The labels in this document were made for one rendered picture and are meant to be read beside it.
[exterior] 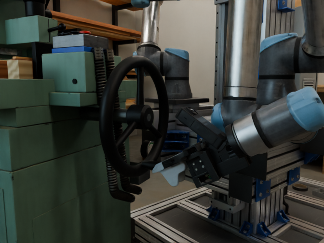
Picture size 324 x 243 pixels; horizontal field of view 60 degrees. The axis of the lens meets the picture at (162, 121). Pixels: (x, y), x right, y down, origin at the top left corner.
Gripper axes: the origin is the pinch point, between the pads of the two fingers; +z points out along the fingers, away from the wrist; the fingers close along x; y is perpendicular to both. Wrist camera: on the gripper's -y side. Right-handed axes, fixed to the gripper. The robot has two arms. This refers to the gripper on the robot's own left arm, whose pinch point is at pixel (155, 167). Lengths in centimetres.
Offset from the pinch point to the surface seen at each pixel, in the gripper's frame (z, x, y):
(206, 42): 45, 336, -118
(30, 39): 18.3, -0.8, -45.5
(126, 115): 1.7, 0.4, -13.9
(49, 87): 11.8, -8.2, -27.1
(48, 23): 13.2, 2.7, -47.9
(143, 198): 100, 126, 21
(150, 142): 15.7, 28.9, -7.5
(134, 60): -7.5, -1.2, -23.2
